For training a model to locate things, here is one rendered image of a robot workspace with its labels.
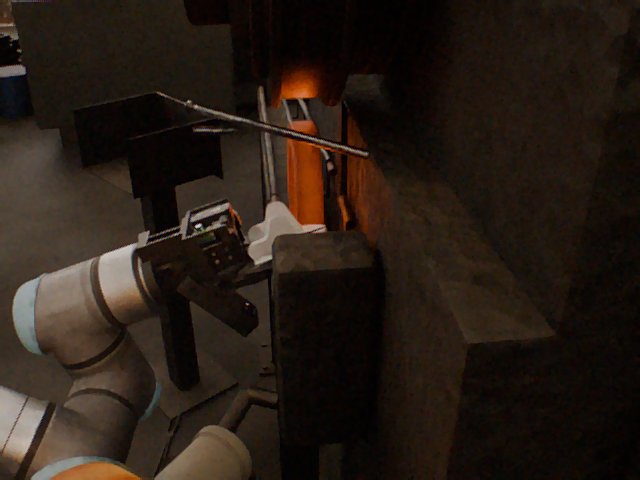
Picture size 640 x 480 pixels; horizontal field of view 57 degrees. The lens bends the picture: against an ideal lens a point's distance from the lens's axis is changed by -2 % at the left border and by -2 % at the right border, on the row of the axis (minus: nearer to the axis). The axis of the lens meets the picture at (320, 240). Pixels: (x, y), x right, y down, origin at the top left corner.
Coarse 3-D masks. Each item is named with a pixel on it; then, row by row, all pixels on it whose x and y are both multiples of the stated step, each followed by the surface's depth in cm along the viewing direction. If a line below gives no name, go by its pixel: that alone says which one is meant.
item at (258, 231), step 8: (272, 208) 70; (280, 208) 70; (272, 216) 71; (288, 216) 71; (256, 224) 72; (264, 224) 71; (296, 224) 71; (312, 224) 72; (320, 224) 71; (248, 232) 72; (256, 232) 72; (264, 232) 72; (304, 232) 71
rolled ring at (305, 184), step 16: (288, 128) 81; (304, 128) 76; (288, 144) 83; (304, 144) 74; (288, 160) 85; (304, 160) 73; (320, 160) 73; (288, 176) 87; (304, 176) 72; (320, 176) 72; (288, 192) 90; (304, 192) 72; (320, 192) 72; (304, 208) 73; (320, 208) 73; (304, 224) 73
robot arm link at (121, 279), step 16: (112, 256) 69; (128, 256) 68; (112, 272) 67; (128, 272) 67; (112, 288) 67; (128, 288) 67; (144, 288) 68; (112, 304) 67; (128, 304) 67; (144, 304) 68; (128, 320) 69
